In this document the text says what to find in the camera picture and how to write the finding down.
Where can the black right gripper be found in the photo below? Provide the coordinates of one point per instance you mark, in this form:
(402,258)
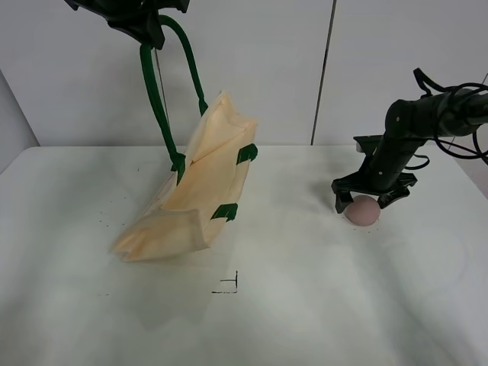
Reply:
(380,174)

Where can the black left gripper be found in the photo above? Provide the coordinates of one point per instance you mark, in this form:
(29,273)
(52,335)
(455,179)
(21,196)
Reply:
(136,18)

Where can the pink peach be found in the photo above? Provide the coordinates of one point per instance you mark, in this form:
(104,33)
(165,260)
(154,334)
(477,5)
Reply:
(363,211)

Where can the cream linen bag green handles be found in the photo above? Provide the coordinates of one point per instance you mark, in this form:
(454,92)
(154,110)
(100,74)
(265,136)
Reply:
(202,193)

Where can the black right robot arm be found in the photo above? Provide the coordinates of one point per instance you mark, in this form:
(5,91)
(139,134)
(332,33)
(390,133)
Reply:
(457,112)

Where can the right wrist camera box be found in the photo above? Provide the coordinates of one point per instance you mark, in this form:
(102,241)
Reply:
(367,144)

